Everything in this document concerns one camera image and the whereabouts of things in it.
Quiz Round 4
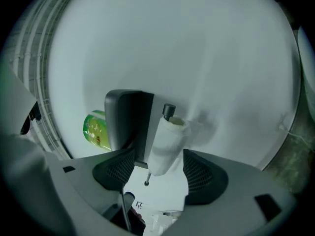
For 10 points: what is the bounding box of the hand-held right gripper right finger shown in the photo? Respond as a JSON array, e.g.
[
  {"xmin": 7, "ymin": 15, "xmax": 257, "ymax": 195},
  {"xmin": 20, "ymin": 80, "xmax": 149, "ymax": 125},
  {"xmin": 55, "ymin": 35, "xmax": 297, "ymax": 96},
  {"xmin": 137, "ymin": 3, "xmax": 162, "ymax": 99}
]
[{"xmin": 162, "ymin": 148, "xmax": 296, "ymax": 236}]

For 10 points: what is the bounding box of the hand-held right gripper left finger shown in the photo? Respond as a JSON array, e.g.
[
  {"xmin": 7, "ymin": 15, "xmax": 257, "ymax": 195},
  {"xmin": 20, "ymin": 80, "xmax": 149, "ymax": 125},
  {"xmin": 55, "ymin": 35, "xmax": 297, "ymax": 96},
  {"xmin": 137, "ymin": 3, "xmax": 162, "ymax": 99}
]
[{"xmin": 45, "ymin": 148, "xmax": 136, "ymax": 236}]

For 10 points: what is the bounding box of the green toilet paper roll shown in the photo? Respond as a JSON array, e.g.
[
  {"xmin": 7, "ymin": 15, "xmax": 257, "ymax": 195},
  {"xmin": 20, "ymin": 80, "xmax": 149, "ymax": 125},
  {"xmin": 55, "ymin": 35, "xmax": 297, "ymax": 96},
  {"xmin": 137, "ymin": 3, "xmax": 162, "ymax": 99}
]
[{"xmin": 82, "ymin": 109, "xmax": 111, "ymax": 152}]

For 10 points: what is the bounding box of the white paper roll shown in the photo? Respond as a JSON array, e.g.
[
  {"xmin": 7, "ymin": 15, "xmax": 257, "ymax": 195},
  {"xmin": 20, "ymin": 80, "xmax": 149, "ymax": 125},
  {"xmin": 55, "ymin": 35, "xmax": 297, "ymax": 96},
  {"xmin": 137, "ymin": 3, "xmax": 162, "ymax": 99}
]
[{"xmin": 147, "ymin": 116, "xmax": 192, "ymax": 179}]

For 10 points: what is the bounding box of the black paper holder shelf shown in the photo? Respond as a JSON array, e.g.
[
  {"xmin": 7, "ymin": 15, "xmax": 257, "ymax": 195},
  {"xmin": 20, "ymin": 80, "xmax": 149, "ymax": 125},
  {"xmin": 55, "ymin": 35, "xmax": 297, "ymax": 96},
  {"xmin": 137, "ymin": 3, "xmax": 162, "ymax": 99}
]
[{"xmin": 104, "ymin": 89, "xmax": 177, "ymax": 187}]

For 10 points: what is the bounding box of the white cable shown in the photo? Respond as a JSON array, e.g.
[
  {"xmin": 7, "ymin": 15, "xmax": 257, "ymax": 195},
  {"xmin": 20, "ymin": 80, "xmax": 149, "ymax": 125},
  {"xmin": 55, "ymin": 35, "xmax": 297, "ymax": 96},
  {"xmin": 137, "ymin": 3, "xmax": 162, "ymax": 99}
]
[{"xmin": 285, "ymin": 128, "xmax": 315, "ymax": 143}]

